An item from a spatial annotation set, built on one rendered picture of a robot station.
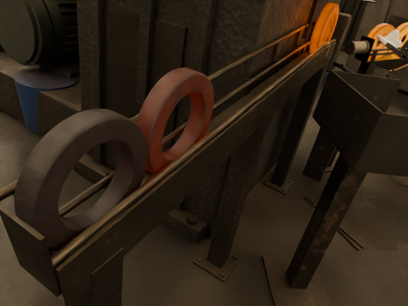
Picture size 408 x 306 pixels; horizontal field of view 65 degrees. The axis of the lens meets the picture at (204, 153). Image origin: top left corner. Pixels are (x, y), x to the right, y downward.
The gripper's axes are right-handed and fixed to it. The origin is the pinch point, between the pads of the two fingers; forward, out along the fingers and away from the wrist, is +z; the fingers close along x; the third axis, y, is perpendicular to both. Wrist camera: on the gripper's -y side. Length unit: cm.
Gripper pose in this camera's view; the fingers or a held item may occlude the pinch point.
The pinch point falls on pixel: (378, 38)
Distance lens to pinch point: 145.3
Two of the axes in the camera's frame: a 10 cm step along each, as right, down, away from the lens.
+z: -7.4, -6.4, 2.0
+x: -5.2, 3.6, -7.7
